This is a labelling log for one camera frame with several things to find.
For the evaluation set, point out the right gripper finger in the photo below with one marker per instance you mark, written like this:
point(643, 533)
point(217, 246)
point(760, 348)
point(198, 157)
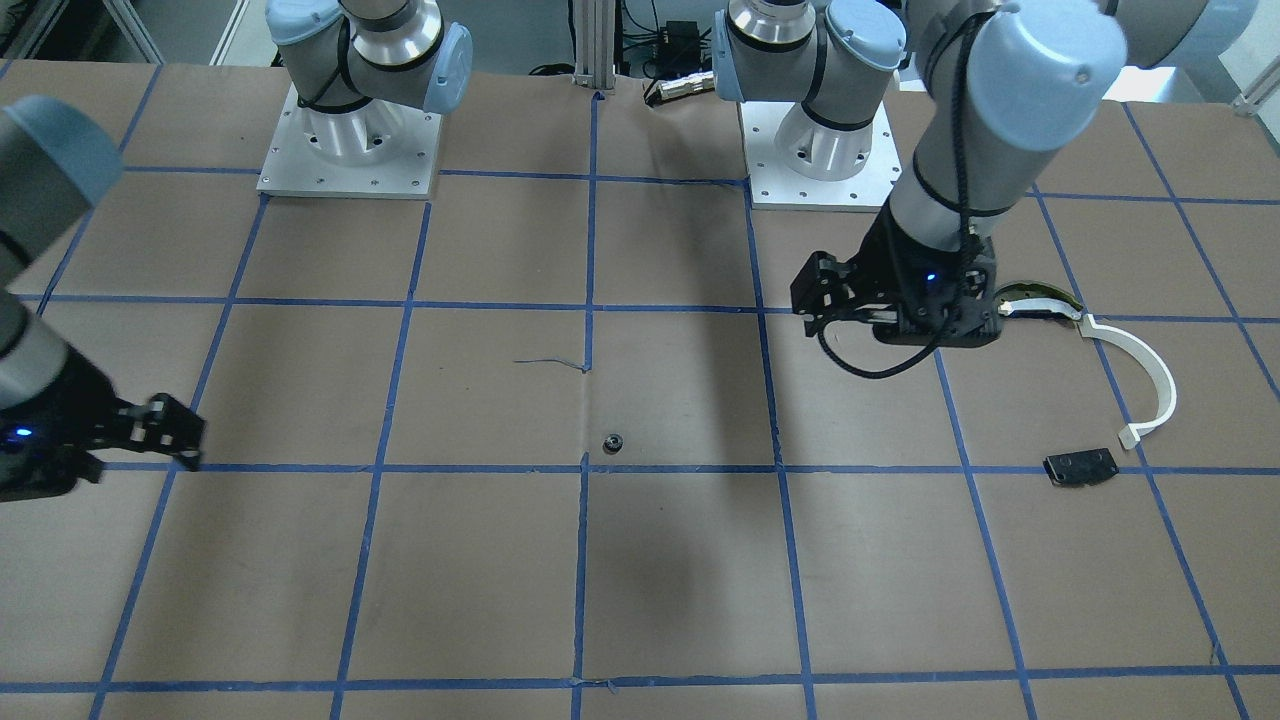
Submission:
point(116, 463)
point(161, 423)

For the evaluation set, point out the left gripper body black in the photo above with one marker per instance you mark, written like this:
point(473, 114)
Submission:
point(884, 268)

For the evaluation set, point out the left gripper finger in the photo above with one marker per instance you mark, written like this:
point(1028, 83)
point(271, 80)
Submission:
point(826, 291)

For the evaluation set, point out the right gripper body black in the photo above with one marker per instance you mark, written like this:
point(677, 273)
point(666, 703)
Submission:
point(72, 412)

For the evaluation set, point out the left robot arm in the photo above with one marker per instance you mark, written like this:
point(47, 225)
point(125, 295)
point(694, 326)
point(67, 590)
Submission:
point(1012, 83)

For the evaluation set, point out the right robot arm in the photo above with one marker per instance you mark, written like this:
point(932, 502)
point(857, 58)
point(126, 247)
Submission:
point(59, 164)

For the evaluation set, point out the dark green brake shoe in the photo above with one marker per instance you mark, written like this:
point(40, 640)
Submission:
point(1034, 300)

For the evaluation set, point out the black flat metal plate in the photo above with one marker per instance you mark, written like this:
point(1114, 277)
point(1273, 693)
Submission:
point(1081, 468)

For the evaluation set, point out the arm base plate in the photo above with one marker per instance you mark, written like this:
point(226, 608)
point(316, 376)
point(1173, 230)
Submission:
point(795, 164)
point(381, 151)

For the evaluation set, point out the aluminium frame post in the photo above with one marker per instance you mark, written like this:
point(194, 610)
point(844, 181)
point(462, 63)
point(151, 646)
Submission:
point(596, 37)

